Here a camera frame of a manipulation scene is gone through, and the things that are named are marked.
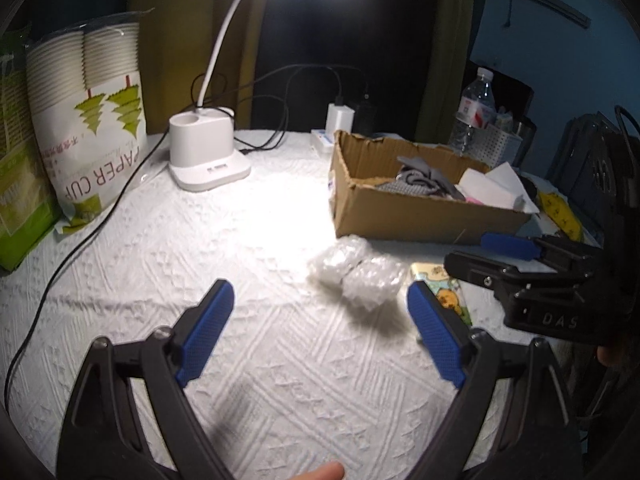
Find white paper towel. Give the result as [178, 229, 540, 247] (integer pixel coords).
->
[456, 162, 540, 214]

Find cotton swab bag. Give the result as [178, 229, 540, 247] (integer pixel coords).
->
[309, 235, 407, 312]

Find grey socks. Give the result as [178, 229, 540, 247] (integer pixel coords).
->
[376, 156, 465, 202]

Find person's hand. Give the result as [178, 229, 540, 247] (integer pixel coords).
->
[291, 462, 345, 480]

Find yellow plastic bag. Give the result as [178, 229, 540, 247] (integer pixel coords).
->
[538, 191, 584, 242]

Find cartoon tissue pack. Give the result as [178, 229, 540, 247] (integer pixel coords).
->
[410, 262, 473, 326]

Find white perforated basket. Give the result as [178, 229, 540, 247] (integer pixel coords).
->
[464, 125, 523, 168]

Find white textured table cloth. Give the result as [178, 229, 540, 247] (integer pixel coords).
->
[0, 128, 601, 480]

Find clear water bottle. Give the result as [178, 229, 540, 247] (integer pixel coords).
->
[448, 67, 496, 154]

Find brown cardboard box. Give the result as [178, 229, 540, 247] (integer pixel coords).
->
[329, 131, 532, 245]

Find white desk lamp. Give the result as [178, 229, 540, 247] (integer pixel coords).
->
[168, 0, 250, 192]

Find green paper cup pack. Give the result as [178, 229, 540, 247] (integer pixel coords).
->
[0, 30, 61, 272]

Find white power strip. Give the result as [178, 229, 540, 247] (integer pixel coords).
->
[310, 129, 334, 156]

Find white charger plug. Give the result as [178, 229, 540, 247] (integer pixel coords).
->
[326, 103, 355, 134]

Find yellow curtain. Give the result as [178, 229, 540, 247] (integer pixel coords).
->
[129, 0, 267, 133]

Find black lamp cable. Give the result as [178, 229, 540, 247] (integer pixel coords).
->
[2, 63, 362, 416]

